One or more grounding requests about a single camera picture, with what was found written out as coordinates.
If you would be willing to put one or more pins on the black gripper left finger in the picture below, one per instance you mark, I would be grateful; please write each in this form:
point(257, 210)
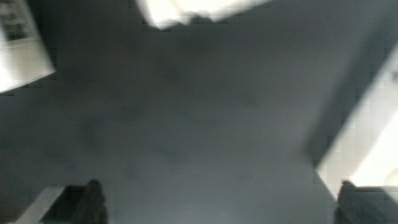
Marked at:
point(69, 204)

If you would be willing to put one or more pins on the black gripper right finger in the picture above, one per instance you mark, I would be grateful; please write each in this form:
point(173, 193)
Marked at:
point(367, 204)

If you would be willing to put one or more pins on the white table leg with tag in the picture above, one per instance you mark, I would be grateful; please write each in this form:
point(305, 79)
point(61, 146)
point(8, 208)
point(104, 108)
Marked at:
point(170, 12)

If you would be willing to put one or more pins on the white square table top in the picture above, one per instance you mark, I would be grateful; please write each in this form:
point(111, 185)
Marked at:
point(362, 159)

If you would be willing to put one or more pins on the white obstacle fence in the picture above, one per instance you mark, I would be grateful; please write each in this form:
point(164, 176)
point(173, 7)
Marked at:
point(26, 62)

